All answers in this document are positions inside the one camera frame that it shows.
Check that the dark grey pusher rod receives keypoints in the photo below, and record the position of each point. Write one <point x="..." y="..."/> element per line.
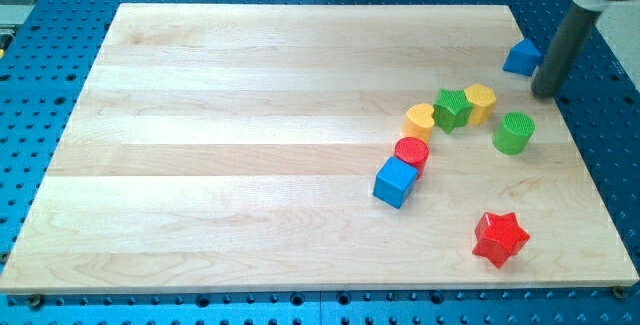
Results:
<point x="568" y="42"/>

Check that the green cylinder block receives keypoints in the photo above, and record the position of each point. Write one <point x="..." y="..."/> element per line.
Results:
<point x="513" y="133"/>

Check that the robot arm with black band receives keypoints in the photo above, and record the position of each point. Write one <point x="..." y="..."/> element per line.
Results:
<point x="595" y="5"/>

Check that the green star block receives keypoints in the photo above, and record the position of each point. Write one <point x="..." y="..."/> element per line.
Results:
<point x="451" y="109"/>

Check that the red star block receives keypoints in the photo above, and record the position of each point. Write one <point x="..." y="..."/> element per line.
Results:
<point x="499" y="237"/>

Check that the blue triangle block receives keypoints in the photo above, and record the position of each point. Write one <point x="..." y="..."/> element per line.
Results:
<point x="523" y="58"/>

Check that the yellow hexagon block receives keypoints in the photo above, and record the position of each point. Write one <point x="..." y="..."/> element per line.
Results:
<point x="483" y="101"/>

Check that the yellow heart block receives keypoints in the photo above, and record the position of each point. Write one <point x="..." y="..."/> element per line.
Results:
<point x="419" y="122"/>

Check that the red cylinder block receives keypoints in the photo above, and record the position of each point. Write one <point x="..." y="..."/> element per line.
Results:
<point x="414" y="152"/>

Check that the blue cube block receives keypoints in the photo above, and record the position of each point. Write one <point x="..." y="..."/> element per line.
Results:
<point x="394" y="182"/>

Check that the light wooden board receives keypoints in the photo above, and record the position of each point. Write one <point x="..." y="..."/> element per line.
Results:
<point x="220" y="148"/>

